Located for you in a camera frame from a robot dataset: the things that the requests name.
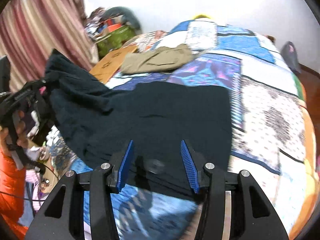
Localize patchwork blue bedspread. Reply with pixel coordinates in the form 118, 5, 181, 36
44, 19, 316, 240

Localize orange cardboard box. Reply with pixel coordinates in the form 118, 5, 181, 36
89, 45, 138, 84

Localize striped pink curtain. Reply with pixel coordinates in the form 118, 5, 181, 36
1, 0, 99, 91

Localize black pants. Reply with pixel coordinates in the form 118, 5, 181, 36
46, 50, 232, 199

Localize left hand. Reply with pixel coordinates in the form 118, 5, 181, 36
0, 110, 30, 157

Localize green patterned bag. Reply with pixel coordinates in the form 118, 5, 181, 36
95, 25, 136, 59

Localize yellow pillow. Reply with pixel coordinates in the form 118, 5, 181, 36
193, 14, 210, 20

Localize grey bag on floor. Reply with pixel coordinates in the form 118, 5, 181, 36
280, 41, 301, 75

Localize orange left sleeve forearm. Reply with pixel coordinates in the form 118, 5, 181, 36
1, 151, 28, 239

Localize orange blanket edge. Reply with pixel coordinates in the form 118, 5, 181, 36
289, 79, 319, 239

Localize olive green folded pants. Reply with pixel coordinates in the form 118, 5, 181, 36
120, 44, 194, 74

